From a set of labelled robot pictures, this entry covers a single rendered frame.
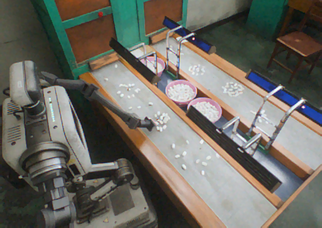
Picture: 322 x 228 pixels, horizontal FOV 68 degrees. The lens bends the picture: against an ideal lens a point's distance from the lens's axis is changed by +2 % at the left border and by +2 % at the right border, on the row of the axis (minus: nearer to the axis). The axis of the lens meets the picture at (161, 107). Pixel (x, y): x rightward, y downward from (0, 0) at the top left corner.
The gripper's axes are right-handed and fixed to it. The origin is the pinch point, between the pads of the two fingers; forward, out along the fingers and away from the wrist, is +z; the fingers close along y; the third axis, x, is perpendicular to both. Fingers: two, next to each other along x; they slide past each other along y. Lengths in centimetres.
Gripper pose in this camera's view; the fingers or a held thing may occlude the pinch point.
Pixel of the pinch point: (155, 124)
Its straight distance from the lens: 178.0
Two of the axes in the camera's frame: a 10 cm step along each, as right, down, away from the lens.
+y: -6.1, -5.8, 5.4
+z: 6.1, 0.8, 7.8
